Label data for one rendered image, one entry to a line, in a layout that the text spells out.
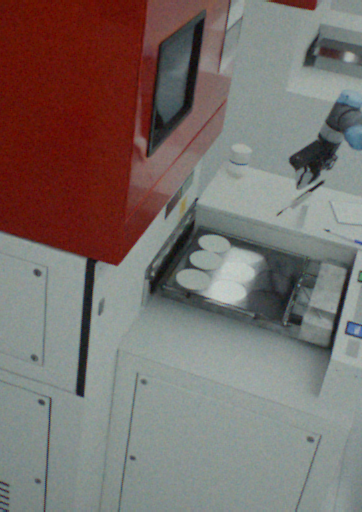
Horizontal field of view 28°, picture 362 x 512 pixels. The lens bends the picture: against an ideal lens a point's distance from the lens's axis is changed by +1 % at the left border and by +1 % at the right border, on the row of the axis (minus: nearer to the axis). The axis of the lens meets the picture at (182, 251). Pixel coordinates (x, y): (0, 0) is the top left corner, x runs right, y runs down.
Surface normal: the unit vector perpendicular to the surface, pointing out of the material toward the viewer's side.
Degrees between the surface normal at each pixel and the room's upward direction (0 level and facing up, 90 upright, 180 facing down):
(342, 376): 90
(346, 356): 0
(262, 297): 0
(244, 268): 0
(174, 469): 90
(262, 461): 90
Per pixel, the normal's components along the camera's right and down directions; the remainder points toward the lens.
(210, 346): 0.13, -0.82
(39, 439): -0.32, 0.49
